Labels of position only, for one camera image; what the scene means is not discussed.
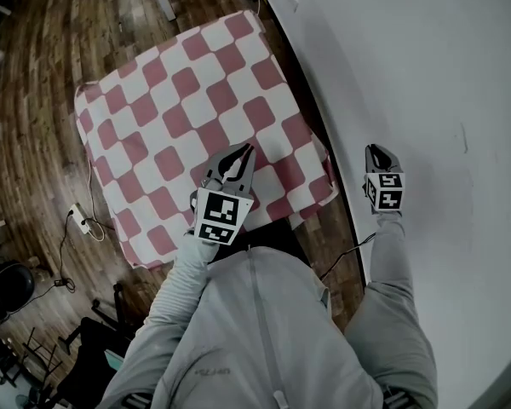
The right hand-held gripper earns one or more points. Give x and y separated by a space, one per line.
385 192

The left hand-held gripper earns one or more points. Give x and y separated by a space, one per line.
219 211

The red white checkered tablecloth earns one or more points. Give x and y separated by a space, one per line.
204 100

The person's right forearm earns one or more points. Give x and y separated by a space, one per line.
389 249

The person's left forearm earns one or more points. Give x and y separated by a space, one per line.
187 271

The white table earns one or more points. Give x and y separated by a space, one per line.
430 79

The white power strip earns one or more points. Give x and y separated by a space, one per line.
81 218

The person's gray jacket torso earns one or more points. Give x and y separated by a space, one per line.
255 335

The black round chair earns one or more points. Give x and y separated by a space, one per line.
8 286

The black folding rack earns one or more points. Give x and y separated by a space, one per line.
38 356

